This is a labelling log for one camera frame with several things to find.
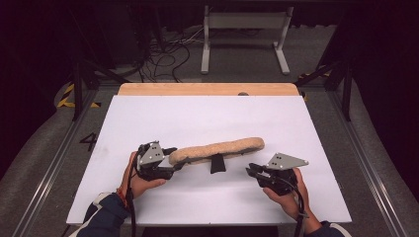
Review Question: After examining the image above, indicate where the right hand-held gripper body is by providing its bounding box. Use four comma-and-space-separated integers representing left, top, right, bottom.
253, 152, 310, 197

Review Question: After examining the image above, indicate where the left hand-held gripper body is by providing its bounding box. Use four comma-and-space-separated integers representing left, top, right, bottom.
133, 140, 176, 182

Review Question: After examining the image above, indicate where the tan fleece dark-lined pad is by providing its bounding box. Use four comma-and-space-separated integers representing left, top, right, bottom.
168, 136, 266, 175

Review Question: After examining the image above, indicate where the person's left hand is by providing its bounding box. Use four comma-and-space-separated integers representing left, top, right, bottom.
120, 151, 168, 200

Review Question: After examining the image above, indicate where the person's right hand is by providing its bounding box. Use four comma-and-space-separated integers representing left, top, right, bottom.
262, 167, 312, 223

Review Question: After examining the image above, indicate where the white board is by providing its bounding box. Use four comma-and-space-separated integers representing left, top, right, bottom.
66, 95, 353, 227

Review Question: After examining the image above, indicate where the wooden table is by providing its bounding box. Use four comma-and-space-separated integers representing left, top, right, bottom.
117, 82, 300, 97

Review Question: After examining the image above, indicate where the black metal stand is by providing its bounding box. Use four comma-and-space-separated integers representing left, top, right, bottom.
69, 9, 132, 122
294, 6, 356, 122

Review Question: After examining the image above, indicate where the white metal stand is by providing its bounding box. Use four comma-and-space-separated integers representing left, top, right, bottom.
201, 4, 294, 76

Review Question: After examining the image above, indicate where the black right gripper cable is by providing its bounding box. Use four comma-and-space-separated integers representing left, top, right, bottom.
280, 177, 311, 237

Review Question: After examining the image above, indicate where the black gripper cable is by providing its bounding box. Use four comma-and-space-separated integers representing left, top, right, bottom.
126, 154, 138, 237
280, 177, 311, 237

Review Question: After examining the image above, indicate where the red wrist bracelet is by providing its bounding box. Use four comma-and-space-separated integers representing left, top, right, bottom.
116, 187, 130, 209

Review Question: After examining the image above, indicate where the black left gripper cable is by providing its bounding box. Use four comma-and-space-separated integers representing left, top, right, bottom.
126, 154, 138, 237

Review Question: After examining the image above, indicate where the aluminium floor rail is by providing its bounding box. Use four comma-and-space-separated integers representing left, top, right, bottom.
329, 90, 410, 237
11, 88, 100, 237

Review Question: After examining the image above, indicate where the bundle of floor cables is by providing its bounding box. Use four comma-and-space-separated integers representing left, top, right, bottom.
136, 26, 207, 84

